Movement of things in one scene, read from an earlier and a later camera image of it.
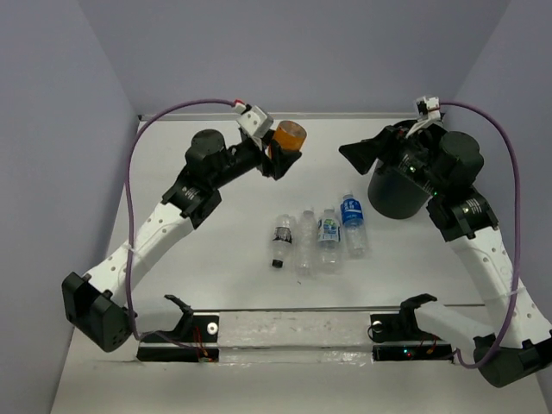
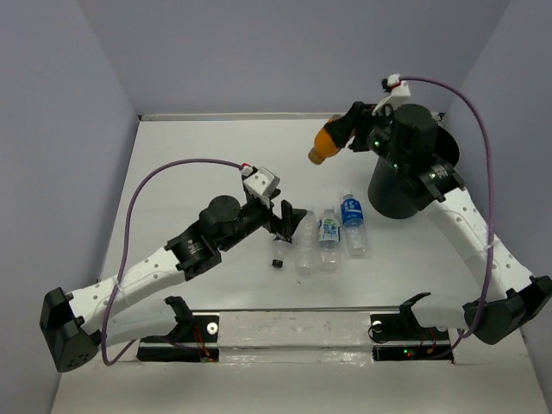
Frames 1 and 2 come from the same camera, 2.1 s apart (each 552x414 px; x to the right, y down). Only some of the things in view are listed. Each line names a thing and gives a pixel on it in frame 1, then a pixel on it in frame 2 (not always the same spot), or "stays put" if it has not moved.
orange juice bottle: x=290 y=135 -> x=326 y=142
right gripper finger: x=366 y=153 -> x=341 y=128
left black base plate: x=195 y=340 stays put
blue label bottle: x=352 y=212 stays put
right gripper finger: x=365 y=161 -> x=360 y=144
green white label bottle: x=329 y=235 stays put
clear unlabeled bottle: x=307 y=245 stays put
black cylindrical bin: x=393 y=194 stays put
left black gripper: x=279 y=158 -> x=285 y=225
